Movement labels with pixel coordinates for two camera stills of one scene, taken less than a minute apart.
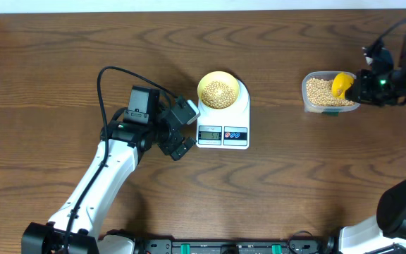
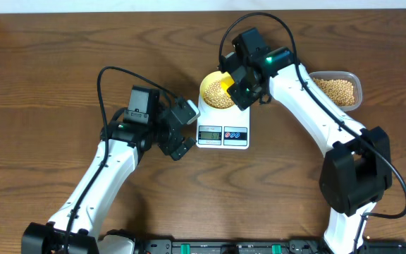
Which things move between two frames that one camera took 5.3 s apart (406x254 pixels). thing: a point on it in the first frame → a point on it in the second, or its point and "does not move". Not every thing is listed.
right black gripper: x=360 y=92 → x=243 y=101
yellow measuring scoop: x=341 y=82 → x=225 y=82
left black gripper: x=174 y=132 does not move
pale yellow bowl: x=218 y=89 does not move
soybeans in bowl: x=218 y=95 does not move
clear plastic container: x=325 y=92 does not move
